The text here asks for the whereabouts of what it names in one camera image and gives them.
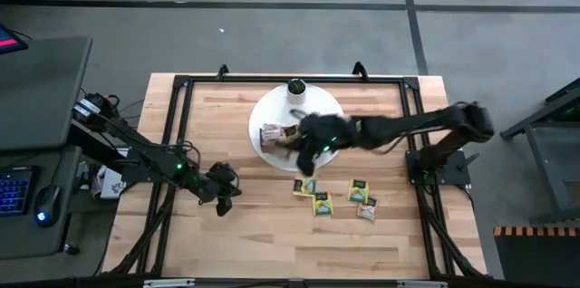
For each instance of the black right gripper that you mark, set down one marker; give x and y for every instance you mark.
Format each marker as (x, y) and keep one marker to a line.
(331, 131)

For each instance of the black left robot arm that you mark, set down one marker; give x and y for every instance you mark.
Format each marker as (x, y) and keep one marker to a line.
(181, 172)

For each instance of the black backlit keyboard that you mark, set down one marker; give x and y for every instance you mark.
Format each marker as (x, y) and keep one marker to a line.
(13, 190)

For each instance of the dark keyboard tray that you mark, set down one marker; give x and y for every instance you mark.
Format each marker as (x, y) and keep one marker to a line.
(27, 240)

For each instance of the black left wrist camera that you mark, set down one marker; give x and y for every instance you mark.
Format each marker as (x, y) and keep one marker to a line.
(224, 172)

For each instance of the dark grey desk platform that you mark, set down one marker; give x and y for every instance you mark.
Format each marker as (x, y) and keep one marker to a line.
(41, 93)

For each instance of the white and orange tea packet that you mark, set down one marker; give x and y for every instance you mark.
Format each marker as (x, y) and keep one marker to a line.
(271, 142)
(271, 135)
(271, 127)

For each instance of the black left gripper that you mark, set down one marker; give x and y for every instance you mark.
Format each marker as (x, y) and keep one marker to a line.
(217, 190)

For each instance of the laptop screen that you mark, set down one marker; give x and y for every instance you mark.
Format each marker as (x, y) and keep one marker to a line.
(9, 41)

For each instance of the black aluminium table frame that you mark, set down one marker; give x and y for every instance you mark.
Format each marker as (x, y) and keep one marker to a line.
(254, 80)

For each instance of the dark metal stand frame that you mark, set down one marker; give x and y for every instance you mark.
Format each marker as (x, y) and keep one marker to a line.
(541, 170)

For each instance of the brown cardboard box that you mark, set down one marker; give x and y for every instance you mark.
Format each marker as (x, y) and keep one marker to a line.
(274, 149)

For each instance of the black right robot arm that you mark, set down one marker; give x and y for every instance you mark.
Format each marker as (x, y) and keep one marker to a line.
(408, 127)

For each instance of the silver metal bracket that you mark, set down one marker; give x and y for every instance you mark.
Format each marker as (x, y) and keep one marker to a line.
(421, 284)
(168, 283)

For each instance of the black computer mouse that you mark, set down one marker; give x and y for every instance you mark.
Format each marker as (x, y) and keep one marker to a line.
(47, 205)

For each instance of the white printed carton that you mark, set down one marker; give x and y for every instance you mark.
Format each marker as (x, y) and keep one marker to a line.
(111, 185)

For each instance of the black table clamp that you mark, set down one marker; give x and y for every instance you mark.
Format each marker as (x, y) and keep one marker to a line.
(360, 70)
(222, 71)

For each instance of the peach foil tea packet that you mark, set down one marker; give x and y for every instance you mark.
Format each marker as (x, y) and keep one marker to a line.
(367, 208)

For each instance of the black box with striped edge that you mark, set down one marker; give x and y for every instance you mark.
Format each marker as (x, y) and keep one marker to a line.
(534, 261)

